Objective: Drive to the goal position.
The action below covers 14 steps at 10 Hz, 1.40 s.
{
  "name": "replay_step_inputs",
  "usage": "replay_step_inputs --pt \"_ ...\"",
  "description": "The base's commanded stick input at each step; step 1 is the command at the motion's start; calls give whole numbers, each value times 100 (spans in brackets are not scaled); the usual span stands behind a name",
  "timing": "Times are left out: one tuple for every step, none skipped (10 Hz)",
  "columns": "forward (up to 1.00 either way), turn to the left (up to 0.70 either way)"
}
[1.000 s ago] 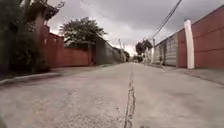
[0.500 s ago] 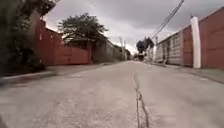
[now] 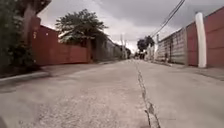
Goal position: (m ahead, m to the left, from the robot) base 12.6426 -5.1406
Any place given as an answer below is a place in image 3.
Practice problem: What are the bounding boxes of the grey concrete road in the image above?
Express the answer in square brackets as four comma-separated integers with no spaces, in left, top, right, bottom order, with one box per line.
[0,59,224,128]

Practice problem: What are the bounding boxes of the trees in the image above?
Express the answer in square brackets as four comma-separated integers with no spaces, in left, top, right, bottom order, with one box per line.
[136,35,156,53]

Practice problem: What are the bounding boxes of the tree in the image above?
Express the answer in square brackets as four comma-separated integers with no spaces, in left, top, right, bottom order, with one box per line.
[54,8,109,63]

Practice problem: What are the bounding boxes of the concrete kerb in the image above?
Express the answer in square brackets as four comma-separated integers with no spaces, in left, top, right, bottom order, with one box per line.
[0,69,51,86]

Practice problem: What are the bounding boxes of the dark green bushes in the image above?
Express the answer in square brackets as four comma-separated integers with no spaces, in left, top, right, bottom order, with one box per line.
[0,0,53,76]

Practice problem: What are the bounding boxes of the grey block wall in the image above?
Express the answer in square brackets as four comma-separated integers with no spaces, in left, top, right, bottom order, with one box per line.
[154,27,188,65]

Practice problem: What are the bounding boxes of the red wall with white post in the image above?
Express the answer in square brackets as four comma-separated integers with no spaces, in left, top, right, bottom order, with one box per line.
[185,6,224,69]

